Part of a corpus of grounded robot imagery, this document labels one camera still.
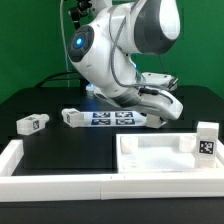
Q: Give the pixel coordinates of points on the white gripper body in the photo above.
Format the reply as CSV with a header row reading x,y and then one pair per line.
x,y
159,103

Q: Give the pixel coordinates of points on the white square table top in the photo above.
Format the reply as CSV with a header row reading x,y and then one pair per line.
x,y
162,152

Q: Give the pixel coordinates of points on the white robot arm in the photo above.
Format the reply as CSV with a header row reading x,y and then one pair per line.
x,y
101,52

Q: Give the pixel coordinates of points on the white sheet with markers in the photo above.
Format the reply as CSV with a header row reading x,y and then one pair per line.
x,y
113,119

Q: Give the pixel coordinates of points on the white U-shaped fence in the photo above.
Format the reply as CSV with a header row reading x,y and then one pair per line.
x,y
205,183

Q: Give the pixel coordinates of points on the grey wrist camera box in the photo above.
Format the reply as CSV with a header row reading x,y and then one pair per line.
x,y
157,80

